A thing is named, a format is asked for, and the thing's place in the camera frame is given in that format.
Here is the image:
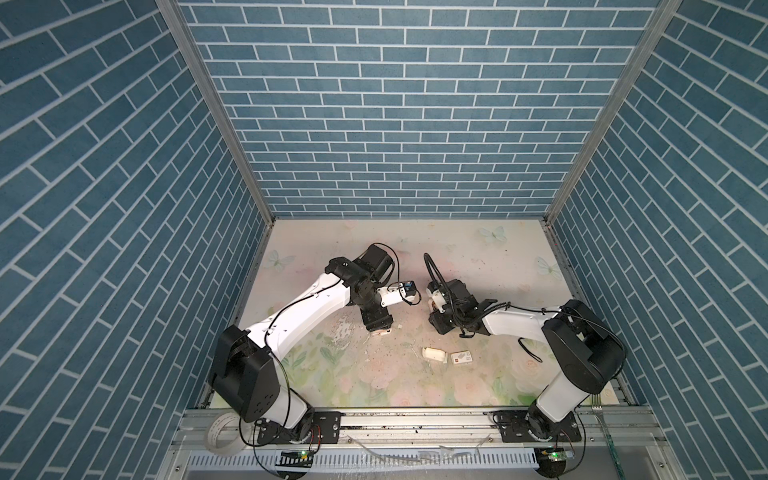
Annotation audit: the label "white staple box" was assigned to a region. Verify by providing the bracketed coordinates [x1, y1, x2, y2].
[450, 350, 473, 365]

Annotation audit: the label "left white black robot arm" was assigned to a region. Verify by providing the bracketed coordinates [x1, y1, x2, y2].
[208, 243, 421, 441]

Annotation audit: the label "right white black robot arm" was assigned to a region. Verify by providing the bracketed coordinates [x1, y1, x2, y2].
[423, 254, 627, 441]

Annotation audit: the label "clear tape roll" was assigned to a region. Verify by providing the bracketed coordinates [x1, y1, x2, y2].
[204, 412, 252, 457]

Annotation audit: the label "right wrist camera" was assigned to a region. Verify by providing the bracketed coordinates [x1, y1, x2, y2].
[426, 287, 448, 313]

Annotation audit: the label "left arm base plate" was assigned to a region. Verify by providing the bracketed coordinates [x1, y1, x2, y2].
[256, 410, 343, 446]

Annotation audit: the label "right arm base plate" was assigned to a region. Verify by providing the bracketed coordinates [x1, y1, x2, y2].
[488, 409, 583, 443]

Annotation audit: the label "aluminium front rail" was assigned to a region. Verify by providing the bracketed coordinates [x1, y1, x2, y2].
[170, 405, 667, 452]

